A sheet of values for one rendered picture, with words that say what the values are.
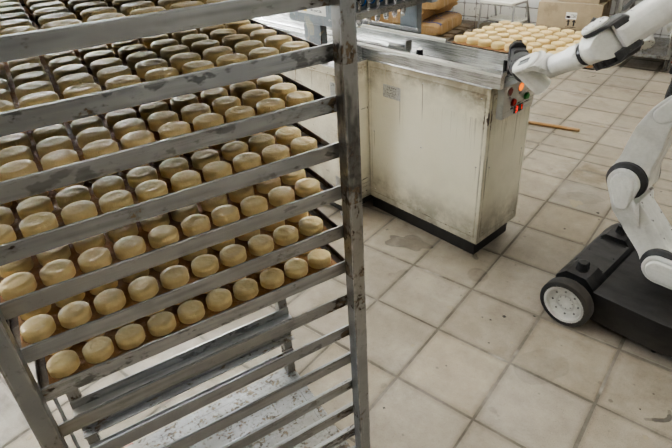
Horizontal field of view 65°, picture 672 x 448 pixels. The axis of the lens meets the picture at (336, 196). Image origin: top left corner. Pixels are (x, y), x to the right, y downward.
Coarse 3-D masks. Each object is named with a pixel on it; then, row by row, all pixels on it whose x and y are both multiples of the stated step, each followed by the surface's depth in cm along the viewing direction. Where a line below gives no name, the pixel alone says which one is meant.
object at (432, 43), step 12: (372, 36) 286; (384, 36) 280; (396, 36) 274; (408, 36) 268; (420, 36) 262; (432, 36) 260; (432, 48) 259; (444, 48) 254; (456, 48) 249; (468, 48) 244; (492, 60) 237
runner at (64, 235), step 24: (336, 144) 96; (264, 168) 90; (288, 168) 93; (192, 192) 85; (216, 192) 87; (96, 216) 78; (120, 216) 80; (144, 216) 82; (24, 240) 74; (48, 240) 76; (72, 240) 78; (0, 264) 74
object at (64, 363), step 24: (288, 264) 111; (312, 264) 112; (216, 288) 107; (240, 288) 105; (264, 288) 108; (168, 312) 100; (192, 312) 100; (216, 312) 102; (96, 336) 97; (120, 336) 95; (144, 336) 97; (48, 360) 91; (72, 360) 91; (96, 360) 92
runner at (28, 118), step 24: (312, 48) 86; (192, 72) 77; (216, 72) 79; (240, 72) 81; (264, 72) 83; (96, 96) 71; (120, 96) 73; (144, 96) 75; (168, 96) 77; (0, 120) 67; (24, 120) 68; (48, 120) 70; (72, 120) 71
